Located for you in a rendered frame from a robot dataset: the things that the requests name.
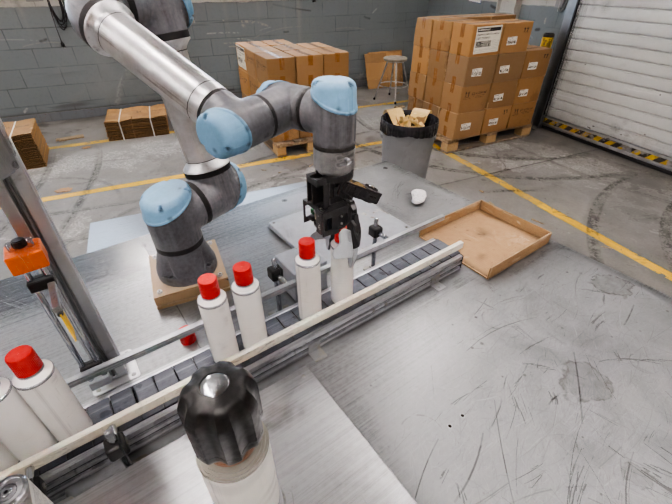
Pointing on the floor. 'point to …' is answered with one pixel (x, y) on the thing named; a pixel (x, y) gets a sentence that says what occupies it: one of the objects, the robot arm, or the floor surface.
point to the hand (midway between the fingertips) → (342, 252)
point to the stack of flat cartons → (28, 142)
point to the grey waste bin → (408, 152)
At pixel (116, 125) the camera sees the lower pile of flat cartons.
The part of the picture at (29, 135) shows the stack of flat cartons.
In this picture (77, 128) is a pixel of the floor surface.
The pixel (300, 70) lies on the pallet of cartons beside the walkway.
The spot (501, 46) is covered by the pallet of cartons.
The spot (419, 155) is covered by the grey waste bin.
